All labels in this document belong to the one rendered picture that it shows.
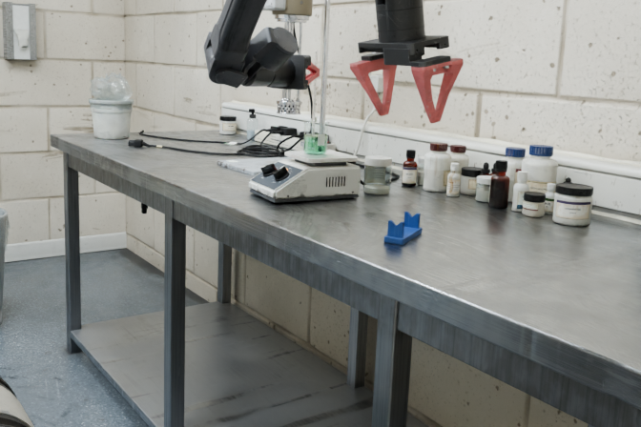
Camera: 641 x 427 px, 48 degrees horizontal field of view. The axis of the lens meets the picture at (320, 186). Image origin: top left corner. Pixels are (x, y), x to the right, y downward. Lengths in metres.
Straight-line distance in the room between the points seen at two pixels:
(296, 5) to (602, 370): 1.28
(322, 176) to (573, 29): 0.62
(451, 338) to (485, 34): 0.97
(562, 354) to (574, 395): 0.07
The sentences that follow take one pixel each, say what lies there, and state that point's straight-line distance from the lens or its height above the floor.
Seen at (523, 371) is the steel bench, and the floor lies 0.68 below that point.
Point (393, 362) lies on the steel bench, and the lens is 1.11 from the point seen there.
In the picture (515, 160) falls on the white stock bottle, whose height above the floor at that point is 0.84.
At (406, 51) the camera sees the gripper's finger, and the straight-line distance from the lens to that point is 0.86.
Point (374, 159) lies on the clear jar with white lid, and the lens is 1.56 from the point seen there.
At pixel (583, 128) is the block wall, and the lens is 1.62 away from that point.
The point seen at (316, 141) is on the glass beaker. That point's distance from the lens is 1.48.
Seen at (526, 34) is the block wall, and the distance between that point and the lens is 1.72.
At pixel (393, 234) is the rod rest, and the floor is 0.76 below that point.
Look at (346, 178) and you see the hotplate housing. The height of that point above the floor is 0.80.
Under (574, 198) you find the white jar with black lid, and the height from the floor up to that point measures 0.80.
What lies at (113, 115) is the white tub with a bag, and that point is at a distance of 2.42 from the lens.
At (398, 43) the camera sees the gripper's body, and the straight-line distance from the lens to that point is 0.87.
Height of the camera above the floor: 1.04
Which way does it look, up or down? 10 degrees down
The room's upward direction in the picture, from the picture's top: 2 degrees clockwise
